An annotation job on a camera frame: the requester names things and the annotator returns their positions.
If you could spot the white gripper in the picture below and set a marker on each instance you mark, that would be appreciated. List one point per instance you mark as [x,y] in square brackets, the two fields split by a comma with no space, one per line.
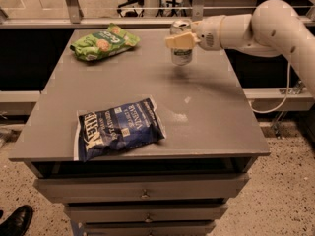
[209,33]

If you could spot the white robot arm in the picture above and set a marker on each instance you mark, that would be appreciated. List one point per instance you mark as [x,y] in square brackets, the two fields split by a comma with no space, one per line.
[273,29]

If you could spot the green rice chip bag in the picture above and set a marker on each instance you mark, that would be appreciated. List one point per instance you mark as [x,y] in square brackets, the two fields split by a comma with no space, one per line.
[104,43]

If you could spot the blue Kettle chip bag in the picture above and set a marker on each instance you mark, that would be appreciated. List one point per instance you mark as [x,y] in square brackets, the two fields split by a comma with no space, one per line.
[121,128]

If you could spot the black office chair base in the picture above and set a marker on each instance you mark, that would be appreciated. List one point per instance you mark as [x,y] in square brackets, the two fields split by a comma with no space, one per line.
[151,8]

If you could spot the grey metal railing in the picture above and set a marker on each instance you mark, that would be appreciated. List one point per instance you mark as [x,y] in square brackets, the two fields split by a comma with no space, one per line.
[91,14]

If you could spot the grey drawer cabinet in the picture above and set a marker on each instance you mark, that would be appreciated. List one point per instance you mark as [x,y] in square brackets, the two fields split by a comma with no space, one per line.
[210,128]

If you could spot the top grey drawer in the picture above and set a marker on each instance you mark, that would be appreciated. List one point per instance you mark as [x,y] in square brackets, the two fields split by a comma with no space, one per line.
[142,188]

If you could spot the grey drawer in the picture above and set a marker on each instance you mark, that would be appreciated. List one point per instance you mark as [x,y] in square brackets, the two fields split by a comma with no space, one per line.
[146,212]
[173,228]
[142,188]

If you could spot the middle grey drawer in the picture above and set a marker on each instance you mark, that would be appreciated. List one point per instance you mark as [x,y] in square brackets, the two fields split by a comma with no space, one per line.
[146,212]

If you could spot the bottom grey drawer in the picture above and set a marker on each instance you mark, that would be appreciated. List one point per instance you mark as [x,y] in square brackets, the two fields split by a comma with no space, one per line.
[173,228]

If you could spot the black leather shoe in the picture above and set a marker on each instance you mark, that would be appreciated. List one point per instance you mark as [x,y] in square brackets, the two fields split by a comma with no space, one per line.
[18,222]

